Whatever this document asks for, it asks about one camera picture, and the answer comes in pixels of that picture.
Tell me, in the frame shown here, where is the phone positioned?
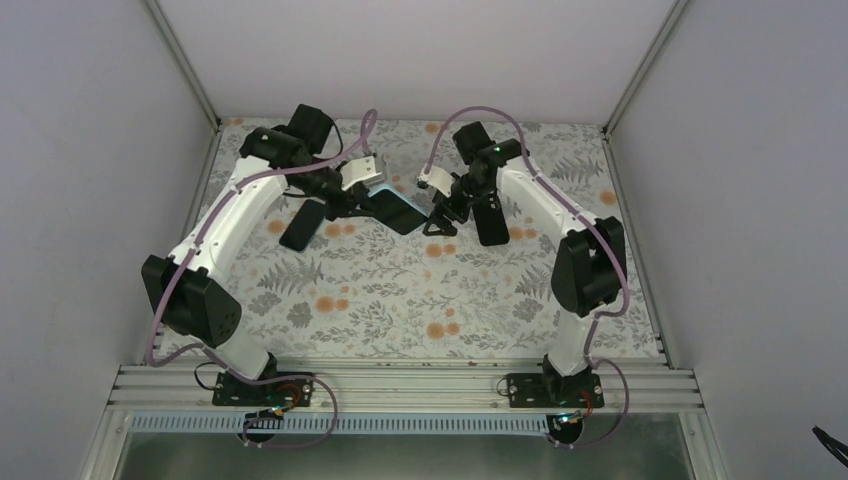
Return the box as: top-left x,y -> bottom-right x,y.
279,200 -> 326,252
368,185 -> 428,235

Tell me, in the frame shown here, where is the aluminium front rail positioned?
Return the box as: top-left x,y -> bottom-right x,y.
107,359 -> 704,413

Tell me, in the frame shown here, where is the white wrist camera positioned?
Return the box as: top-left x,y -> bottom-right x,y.
337,154 -> 386,191
417,166 -> 455,198

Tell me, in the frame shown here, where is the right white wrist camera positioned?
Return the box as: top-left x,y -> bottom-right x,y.
417,166 -> 455,198

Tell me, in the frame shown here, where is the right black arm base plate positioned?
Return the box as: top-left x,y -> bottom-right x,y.
503,373 -> 605,409

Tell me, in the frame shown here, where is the light blue slotted cable duct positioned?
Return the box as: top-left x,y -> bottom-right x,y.
128,412 -> 548,436

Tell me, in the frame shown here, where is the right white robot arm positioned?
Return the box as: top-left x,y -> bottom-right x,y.
417,122 -> 628,407

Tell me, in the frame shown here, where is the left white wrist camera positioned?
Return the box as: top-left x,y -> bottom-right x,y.
337,154 -> 386,191

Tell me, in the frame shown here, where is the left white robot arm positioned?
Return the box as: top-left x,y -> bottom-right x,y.
142,105 -> 378,405

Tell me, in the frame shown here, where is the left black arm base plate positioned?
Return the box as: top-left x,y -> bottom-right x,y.
211,373 -> 314,409

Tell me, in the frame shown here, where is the floral patterned table mat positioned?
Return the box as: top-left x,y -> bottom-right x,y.
153,117 -> 666,362

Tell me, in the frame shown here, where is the black object at right edge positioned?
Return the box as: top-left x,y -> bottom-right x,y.
812,425 -> 848,467

